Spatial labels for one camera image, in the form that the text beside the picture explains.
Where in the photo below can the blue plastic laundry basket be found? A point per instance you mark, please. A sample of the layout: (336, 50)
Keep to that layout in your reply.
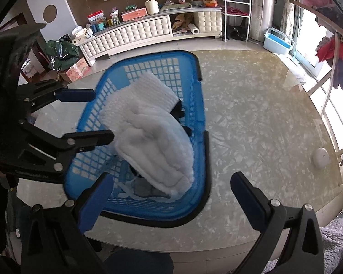
(196, 100)

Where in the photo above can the red hanging garment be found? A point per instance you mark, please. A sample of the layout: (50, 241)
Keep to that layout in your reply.
(325, 51)

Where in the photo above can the cream canister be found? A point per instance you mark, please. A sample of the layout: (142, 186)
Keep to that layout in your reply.
(152, 7)

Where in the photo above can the patterned curtain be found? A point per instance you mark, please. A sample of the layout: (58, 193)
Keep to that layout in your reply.
(288, 5)

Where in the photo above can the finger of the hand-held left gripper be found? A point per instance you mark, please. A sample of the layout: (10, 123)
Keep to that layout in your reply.
(100, 137)
(77, 95)

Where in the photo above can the white shelf rack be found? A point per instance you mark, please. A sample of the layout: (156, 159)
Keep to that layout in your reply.
(235, 3)

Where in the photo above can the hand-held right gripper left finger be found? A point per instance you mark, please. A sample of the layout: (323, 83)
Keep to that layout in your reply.
(97, 202)

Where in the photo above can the white fluffy blanket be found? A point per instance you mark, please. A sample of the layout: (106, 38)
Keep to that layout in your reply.
(148, 137)

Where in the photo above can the grey knit blanket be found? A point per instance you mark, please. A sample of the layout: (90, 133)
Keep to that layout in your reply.
(337, 245)

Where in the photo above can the green flat box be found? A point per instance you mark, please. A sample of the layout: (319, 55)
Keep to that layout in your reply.
(175, 6)

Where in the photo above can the white drying rack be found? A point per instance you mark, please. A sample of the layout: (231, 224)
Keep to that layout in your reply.
(333, 71)

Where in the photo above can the white round device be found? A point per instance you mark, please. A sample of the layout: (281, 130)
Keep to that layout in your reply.
(321, 157)

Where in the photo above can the red and white box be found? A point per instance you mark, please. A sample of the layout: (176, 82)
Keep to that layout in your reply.
(95, 17)

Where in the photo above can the silver standing air conditioner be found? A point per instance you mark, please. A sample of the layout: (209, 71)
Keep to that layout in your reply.
(264, 11)

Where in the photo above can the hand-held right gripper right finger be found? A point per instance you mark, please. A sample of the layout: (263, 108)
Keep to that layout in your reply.
(245, 198)

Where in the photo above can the black cloth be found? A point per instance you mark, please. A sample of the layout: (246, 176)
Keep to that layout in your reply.
(177, 111)

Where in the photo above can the blue mop bucket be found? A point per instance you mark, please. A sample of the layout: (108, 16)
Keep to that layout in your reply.
(275, 42)

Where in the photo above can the white tufted cabinet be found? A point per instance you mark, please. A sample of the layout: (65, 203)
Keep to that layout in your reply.
(137, 32)

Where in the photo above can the dark blue cloth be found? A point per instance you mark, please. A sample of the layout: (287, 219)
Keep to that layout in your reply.
(140, 264)

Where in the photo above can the brown paper bag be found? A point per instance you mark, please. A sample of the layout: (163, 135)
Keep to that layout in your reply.
(181, 21)

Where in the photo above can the paper towel roll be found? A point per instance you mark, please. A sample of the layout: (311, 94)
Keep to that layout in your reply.
(194, 29)

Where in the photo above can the white tissue box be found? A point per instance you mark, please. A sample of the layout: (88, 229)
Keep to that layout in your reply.
(79, 35)

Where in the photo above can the printed cardboard box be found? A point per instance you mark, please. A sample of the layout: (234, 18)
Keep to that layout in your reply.
(77, 70)

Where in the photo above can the green plastic bag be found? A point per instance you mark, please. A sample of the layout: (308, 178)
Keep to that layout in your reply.
(61, 52)

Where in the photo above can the pink box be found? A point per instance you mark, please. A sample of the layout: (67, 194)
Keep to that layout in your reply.
(134, 14)

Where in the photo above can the pink hanging garment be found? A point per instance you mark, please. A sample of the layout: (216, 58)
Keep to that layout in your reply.
(314, 1)

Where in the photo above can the black bag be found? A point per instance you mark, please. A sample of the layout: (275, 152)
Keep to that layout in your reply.
(237, 32)

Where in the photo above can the magenta folded cloth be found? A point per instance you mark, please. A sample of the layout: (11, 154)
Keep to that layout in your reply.
(237, 11)

